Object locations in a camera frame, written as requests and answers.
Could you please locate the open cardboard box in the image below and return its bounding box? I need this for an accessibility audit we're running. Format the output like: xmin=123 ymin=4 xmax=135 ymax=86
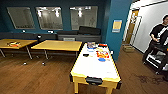
xmin=122 ymin=44 xmax=135 ymax=53

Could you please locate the white bowl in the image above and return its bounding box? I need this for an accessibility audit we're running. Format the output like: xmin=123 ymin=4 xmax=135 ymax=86
xmin=87 ymin=48 xmax=95 ymax=53

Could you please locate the dark grey sofa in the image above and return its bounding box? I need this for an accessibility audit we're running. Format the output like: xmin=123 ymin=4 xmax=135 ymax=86
xmin=56 ymin=25 xmax=102 ymax=44

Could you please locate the flat red object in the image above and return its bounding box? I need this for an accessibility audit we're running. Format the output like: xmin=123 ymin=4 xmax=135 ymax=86
xmin=98 ymin=42 xmax=108 ymax=48

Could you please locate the red orange game box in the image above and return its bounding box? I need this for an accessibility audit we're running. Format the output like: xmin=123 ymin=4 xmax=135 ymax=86
xmin=95 ymin=49 xmax=110 ymax=59

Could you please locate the blue bowl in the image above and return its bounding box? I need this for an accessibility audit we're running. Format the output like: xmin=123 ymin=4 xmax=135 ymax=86
xmin=97 ymin=57 xmax=107 ymax=63

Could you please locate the air hockey table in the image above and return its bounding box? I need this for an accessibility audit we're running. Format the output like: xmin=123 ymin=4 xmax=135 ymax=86
xmin=69 ymin=42 xmax=123 ymax=94

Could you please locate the yellow wooden table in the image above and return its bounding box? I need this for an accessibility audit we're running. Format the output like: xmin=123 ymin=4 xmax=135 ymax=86
xmin=0 ymin=38 xmax=39 ymax=61
xmin=30 ymin=39 xmax=83 ymax=66

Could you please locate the framed interior window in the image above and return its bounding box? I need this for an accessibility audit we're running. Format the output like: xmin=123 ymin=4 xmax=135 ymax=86
xmin=69 ymin=5 xmax=100 ymax=32
xmin=6 ymin=6 xmax=36 ymax=30
xmin=35 ymin=5 xmax=64 ymax=31

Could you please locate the brown wooden door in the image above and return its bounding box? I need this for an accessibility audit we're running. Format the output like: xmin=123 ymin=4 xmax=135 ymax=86
xmin=124 ymin=9 xmax=140 ymax=45

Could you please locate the long dark grey bench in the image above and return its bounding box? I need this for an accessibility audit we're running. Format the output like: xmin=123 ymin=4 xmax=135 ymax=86
xmin=0 ymin=31 xmax=58 ymax=42

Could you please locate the small red object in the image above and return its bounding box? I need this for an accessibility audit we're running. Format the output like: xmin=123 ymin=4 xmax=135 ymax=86
xmin=7 ymin=40 xmax=20 ymax=47

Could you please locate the black wheeled cart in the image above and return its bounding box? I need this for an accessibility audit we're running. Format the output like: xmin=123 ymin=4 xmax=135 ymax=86
xmin=143 ymin=46 xmax=168 ymax=76

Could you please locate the person in black shirt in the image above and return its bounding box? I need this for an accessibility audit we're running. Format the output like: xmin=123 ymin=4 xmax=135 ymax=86
xmin=142 ymin=13 xmax=168 ymax=65

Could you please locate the pale framed wall sign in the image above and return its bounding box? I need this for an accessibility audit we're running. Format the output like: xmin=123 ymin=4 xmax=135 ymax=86
xmin=111 ymin=19 xmax=123 ymax=34

